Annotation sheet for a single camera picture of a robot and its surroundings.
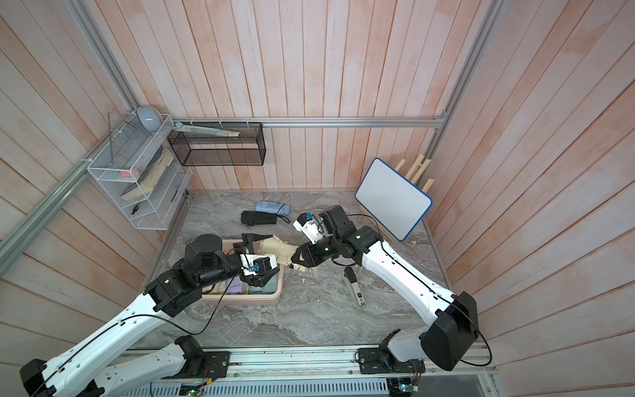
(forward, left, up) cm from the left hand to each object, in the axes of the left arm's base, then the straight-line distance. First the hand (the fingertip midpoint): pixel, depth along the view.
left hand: (270, 250), depth 68 cm
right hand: (+2, -7, -6) cm, 9 cm away
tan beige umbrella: (+2, -3, -3) cm, 5 cm away
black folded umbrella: (+32, +13, -25) cm, 42 cm away
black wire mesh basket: (+53, +37, -5) cm, 65 cm away
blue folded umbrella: (+37, +6, -25) cm, 45 cm away
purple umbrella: (-2, +14, -20) cm, 24 cm away
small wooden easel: (+30, -47, +1) cm, 56 cm away
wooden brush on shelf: (+25, +42, +5) cm, 49 cm away
